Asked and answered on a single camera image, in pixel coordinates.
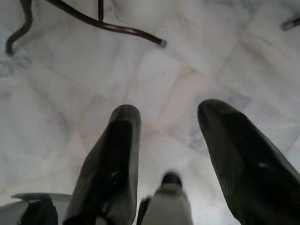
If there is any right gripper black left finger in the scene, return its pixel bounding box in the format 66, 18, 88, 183
62, 104, 142, 225

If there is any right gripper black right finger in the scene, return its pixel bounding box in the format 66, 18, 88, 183
197, 98, 300, 225

